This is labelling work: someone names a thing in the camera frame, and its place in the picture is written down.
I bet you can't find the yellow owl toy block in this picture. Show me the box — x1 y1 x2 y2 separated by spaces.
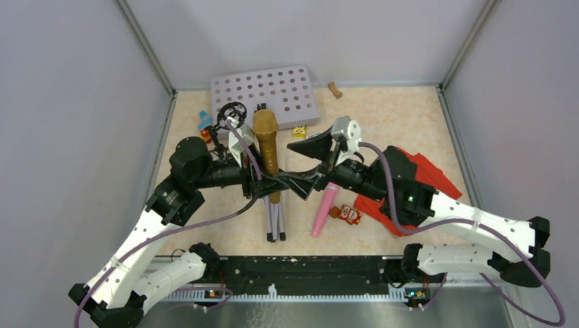
292 126 307 138

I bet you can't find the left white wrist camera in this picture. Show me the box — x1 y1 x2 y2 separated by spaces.
225 118 257 168

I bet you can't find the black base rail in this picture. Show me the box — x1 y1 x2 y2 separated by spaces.
193 256 442 297

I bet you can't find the lilac music stand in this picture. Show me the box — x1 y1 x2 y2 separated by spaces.
210 65 321 243

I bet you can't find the blue yellow toy vehicle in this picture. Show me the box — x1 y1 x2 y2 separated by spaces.
197 110 212 144

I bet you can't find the tan wooden block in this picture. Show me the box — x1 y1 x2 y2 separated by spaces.
328 81 343 99

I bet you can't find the red sheet music page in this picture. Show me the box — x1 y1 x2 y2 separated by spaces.
406 153 462 200
354 195 404 236

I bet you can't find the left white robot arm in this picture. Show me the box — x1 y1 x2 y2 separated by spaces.
69 137 305 327

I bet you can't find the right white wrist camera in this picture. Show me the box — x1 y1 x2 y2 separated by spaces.
330 115 361 166

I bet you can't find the red owl toy block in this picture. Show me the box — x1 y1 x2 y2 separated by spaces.
338 204 362 226

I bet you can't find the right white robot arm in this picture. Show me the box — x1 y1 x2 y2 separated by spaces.
288 126 550 288

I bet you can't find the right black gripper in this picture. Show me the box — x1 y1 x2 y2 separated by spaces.
274 125 387 203

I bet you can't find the gold microphone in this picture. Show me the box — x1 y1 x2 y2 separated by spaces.
252 108 282 204

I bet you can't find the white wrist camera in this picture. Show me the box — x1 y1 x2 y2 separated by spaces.
225 118 257 168
330 115 361 166

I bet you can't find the brown wooden cylinder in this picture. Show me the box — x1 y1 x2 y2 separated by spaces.
328 206 341 219

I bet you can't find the pink microphone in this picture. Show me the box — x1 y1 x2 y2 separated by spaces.
311 182 340 237

